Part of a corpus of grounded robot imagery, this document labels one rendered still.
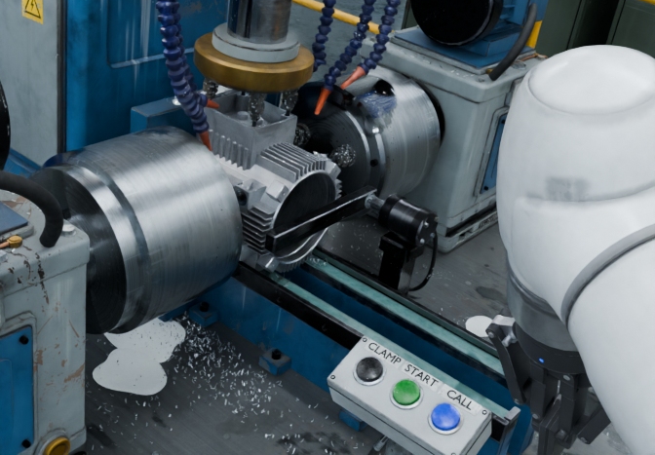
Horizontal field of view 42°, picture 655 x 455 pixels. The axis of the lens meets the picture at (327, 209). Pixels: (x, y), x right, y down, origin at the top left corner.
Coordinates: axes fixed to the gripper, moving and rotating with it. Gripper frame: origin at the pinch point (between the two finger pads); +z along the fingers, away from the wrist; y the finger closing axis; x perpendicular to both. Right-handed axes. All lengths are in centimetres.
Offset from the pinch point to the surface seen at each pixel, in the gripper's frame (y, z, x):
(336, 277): 49, 37, -22
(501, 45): 57, 38, -84
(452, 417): 11.2, 9.6, -0.2
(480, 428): 8.5, 10.5, -1.2
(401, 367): 19.3, 10.4, -2.3
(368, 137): 56, 26, -41
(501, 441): 11.8, 34.5, -11.2
